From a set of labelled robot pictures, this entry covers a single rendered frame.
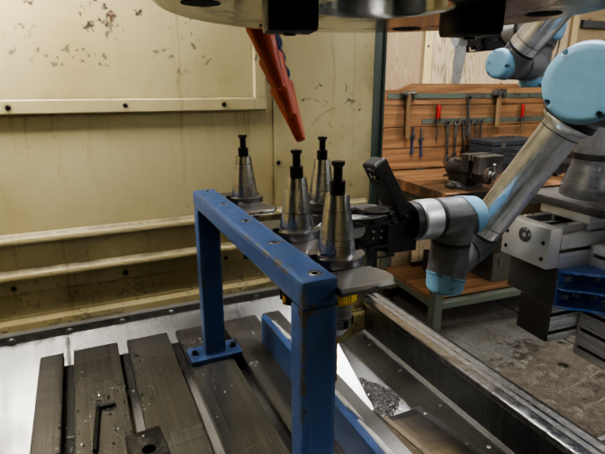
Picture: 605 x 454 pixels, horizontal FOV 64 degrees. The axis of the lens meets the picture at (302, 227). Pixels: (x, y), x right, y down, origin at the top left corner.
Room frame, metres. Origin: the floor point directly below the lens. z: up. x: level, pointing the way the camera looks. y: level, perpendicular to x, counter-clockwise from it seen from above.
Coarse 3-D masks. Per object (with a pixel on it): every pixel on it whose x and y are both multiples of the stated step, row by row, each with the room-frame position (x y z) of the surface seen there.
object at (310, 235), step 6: (276, 228) 0.61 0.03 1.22; (318, 228) 0.61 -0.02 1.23; (282, 234) 0.59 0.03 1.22; (288, 234) 0.59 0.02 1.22; (294, 234) 0.58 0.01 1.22; (300, 234) 0.58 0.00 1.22; (306, 234) 0.59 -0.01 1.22; (312, 234) 0.59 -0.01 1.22; (318, 234) 0.60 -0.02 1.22; (288, 240) 0.59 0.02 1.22; (294, 240) 0.58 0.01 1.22; (300, 240) 0.58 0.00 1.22; (306, 240) 0.59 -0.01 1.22
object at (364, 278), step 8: (336, 272) 0.48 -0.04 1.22; (344, 272) 0.48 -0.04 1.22; (352, 272) 0.48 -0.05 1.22; (360, 272) 0.48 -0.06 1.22; (368, 272) 0.48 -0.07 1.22; (376, 272) 0.48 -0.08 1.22; (384, 272) 0.48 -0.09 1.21; (344, 280) 0.45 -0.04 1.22; (352, 280) 0.45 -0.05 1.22; (360, 280) 0.45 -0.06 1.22; (368, 280) 0.45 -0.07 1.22; (376, 280) 0.45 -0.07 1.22; (384, 280) 0.45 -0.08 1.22; (392, 280) 0.45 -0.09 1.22; (344, 288) 0.43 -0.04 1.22; (352, 288) 0.43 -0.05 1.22; (360, 288) 0.44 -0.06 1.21; (368, 288) 0.44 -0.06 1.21; (376, 288) 0.44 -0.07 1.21; (384, 288) 0.45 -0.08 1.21; (344, 296) 0.43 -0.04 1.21
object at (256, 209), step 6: (246, 204) 0.78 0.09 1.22; (252, 204) 0.78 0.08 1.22; (258, 204) 0.78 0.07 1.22; (264, 204) 0.78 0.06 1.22; (270, 204) 0.79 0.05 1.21; (246, 210) 0.74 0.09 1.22; (252, 210) 0.74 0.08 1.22; (258, 210) 0.74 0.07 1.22; (264, 210) 0.75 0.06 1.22; (270, 210) 0.75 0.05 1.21
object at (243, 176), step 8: (240, 160) 0.80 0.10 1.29; (248, 160) 0.81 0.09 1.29; (240, 168) 0.80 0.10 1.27; (248, 168) 0.80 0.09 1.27; (240, 176) 0.80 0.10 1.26; (248, 176) 0.80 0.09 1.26; (232, 184) 0.81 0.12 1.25; (240, 184) 0.80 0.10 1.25; (248, 184) 0.80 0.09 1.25; (232, 192) 0.81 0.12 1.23; (240, 192) 0.79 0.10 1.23; (248, 192) 0.80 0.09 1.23; (256, 192) 0.81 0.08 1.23
